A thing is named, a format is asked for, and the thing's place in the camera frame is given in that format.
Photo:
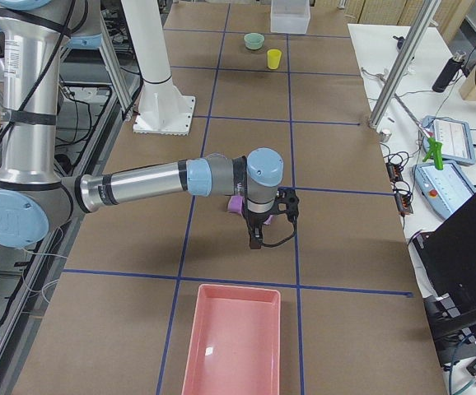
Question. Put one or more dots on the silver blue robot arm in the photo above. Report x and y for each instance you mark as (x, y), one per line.
(33, 199)

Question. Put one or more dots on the teach pendant near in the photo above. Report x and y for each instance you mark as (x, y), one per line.
(445, 190)

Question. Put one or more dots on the black usb hub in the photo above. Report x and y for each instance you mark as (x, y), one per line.
(394, 172)

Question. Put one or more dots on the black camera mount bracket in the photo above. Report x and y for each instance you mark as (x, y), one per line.
(287, 203)

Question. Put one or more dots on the pink plastic tray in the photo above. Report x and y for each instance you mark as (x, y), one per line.
(235, 341)

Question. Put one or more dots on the purple cloth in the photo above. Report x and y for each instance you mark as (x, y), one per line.
(235, 204)

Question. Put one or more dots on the teach pendant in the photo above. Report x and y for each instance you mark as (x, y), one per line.
(455, 137)
(445, 190)

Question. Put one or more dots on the green clamp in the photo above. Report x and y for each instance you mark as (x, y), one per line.
(434, 153)

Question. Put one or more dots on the translucent white plastic box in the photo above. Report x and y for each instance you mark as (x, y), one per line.
(290, 16)

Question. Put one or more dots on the green bowl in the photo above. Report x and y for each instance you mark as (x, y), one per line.
(253, 41)

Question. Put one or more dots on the white pedestal column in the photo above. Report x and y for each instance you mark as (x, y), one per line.
(162, 109)

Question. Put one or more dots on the teach pendant far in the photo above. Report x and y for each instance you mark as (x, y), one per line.
(455, 137)

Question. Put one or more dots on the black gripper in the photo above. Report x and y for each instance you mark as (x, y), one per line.
(256, 222)

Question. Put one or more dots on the black laptop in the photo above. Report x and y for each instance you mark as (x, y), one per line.
(448, 255)

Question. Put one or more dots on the yellow plastic cup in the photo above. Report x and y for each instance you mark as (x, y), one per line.
(274, 57)

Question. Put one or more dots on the aluminium frame post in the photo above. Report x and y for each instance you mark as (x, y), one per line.
(403, 59)

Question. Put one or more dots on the black water bottle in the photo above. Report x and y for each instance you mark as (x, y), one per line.
(447, 74)

